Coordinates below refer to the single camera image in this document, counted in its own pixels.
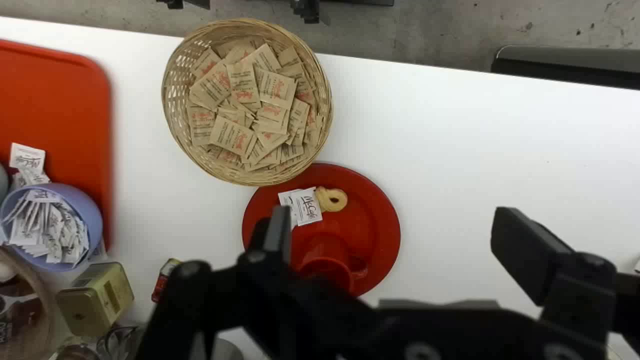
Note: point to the light blue bowl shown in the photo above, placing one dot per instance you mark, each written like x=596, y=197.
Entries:
x=90, y=213

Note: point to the orange plastic tray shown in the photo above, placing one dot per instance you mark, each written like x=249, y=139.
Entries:
x=52, y=100

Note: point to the round red plate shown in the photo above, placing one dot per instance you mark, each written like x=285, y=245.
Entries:
x=370, y=226

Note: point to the small red item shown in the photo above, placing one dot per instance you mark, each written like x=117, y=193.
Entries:
x=163, y=281

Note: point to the white paper packet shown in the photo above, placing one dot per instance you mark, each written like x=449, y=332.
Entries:
x=26, y=157
x=66, y=232
x=26, y=220
x=300, y=206
x=33, y=178

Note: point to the beige box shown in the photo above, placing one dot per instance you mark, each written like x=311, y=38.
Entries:
x=97, y=297

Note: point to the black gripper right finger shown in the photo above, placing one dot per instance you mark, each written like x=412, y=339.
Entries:
x=573, y=293

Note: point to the black equipment piece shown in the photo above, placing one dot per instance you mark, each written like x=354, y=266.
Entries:
x=182, y=3

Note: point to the round wicker basket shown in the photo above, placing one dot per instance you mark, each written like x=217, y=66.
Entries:
x=179, y=100

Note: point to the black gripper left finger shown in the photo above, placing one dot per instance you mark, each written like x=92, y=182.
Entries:
x=266, y=293

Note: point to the red cup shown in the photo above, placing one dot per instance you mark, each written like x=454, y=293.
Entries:
x=327, y=260

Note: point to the brown sugar packet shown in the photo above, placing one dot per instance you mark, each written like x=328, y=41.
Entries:
x=231, y=137
x=201, y=124
x=298, y=120
x=213, y=86
x=270, y=117
x=261, y=58
x=276, y=89
x=245, y=86

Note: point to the clear glass item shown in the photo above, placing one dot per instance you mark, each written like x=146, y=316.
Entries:
x=107, y=342

